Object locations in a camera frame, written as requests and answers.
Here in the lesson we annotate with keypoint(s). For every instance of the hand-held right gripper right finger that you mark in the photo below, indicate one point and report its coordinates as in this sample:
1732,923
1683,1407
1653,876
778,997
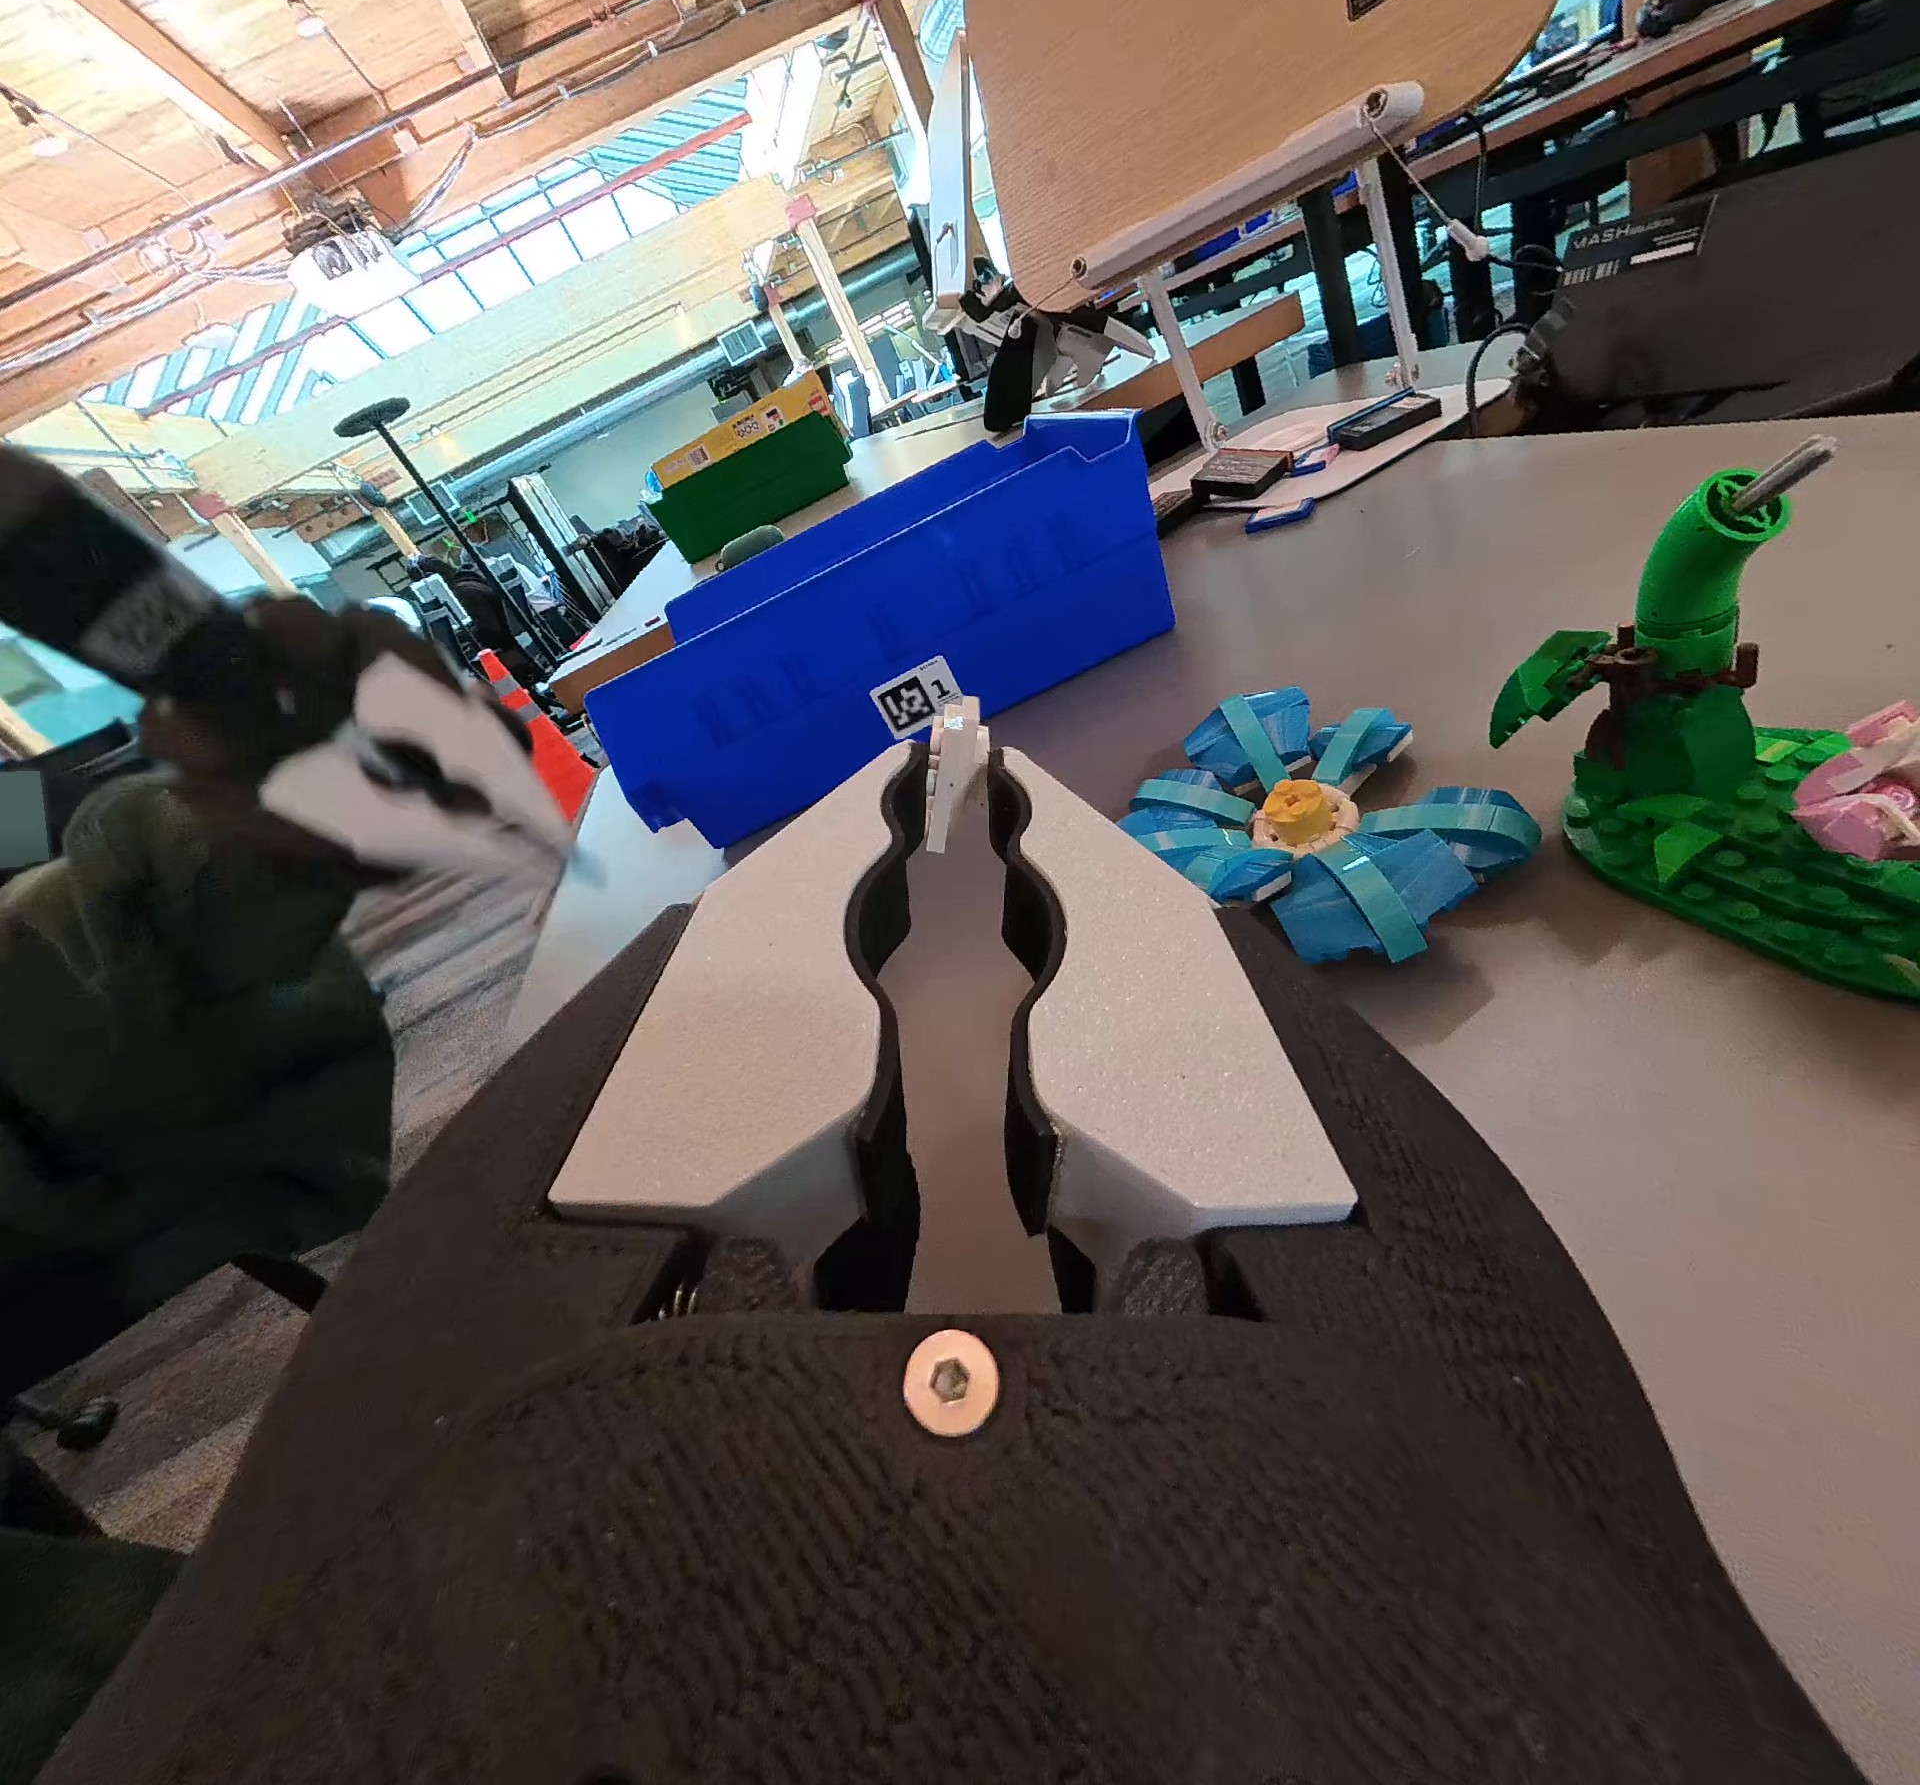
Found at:
1186,1065

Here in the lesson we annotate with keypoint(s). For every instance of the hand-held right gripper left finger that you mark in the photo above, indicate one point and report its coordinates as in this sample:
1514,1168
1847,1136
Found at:
720,1065

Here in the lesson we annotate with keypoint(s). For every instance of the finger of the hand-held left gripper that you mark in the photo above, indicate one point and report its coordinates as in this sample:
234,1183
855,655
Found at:
406,819
449,729

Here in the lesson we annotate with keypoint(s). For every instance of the blue lego flower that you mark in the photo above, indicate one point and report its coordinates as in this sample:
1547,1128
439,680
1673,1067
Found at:
1350,886

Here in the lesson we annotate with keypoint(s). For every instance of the small white lego piece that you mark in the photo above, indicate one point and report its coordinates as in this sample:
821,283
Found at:
958,767

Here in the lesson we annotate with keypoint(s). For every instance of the blue plastic bin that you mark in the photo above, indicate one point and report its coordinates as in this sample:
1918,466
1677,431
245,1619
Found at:
840,615

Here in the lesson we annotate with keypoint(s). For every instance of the green lego plant pink flowers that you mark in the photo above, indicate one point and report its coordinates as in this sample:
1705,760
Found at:
1682,767

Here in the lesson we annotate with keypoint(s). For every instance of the orange traffic cone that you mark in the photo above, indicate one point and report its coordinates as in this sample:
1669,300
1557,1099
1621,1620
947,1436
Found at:
549,752

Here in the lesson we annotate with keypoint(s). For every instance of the black floor lamp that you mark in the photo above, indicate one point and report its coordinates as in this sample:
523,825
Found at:
376,419

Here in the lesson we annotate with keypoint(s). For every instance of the green plastic bin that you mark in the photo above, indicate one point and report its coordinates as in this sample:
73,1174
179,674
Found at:
752,503

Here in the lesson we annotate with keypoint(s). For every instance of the white ceiling projector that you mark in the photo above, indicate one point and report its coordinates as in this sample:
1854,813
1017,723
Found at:
336,267

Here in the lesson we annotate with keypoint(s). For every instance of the yellow cardboard box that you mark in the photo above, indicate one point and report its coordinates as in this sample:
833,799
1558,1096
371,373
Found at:
736,438

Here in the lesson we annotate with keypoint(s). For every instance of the blue card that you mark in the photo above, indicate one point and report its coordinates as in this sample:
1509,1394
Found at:
1283,515

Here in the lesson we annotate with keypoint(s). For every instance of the small black box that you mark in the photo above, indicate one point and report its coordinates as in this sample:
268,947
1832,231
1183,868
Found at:
1243,474

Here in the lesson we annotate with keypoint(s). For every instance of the white mat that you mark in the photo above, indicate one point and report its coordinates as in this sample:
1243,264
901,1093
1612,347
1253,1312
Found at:
1350,458

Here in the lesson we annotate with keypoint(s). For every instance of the flat black case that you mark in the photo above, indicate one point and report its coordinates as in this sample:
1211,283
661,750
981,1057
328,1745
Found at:
1383,424

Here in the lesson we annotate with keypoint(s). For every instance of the black white device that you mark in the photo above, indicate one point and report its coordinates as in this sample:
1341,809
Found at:
1036,368

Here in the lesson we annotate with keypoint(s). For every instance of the large black hard case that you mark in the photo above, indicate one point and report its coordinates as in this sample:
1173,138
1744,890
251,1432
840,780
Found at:
1770,300

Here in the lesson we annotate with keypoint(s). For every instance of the wooden board white stand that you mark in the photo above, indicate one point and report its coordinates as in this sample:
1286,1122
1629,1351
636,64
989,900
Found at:
1201,58

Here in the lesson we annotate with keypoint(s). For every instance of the long wooden desk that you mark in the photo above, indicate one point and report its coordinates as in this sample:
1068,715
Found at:
1653,77

